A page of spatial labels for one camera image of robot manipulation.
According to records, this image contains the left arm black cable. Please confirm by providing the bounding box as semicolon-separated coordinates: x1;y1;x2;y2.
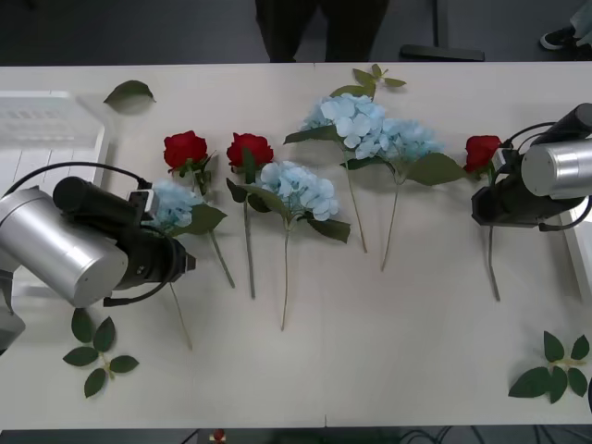
0;160;145;198

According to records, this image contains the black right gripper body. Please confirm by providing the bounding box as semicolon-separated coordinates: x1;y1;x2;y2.
470;174;556;228

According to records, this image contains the red rose with green stem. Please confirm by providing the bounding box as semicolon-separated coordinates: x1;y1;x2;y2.
463;135;504;302
163;130;237;290
225;132;275;300

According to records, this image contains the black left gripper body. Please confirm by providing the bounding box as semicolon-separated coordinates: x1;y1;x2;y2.
129;226;197;291

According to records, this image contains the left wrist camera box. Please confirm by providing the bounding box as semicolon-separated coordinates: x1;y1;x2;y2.
130;188;156;216

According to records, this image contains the pale green leaf twig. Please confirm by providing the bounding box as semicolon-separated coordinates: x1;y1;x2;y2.
330;63;407;101

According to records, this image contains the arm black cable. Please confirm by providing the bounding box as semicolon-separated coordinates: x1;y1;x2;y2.
500;120;559;150
0;160;145;198

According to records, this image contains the person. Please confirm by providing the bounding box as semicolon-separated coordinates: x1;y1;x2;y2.
539;0;592;51
253;0;390;64

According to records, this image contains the single loose green leaf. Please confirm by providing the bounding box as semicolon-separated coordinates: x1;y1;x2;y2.
103;80;157;116

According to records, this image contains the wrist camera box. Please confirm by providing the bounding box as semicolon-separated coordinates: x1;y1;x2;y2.
491;146;515;176
130;188;156;216

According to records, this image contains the dark green leaf twig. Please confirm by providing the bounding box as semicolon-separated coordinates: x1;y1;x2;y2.
62;307;141;399
508;330;591;405

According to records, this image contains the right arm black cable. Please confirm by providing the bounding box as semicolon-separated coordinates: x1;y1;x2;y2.
500;120;559;150

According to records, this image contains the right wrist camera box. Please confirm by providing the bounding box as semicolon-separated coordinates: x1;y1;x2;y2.
491;146;515;176

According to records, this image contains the shallow white box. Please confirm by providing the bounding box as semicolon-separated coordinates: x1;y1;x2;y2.
0;90;114;191

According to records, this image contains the black stand with flat foot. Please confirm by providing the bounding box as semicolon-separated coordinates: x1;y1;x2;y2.
400;0;486;63

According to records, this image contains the pale blue flower with stem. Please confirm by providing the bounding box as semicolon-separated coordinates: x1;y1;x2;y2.
345;117;467;273
283;93;389;254
145;179;228;352
234;160;352;332

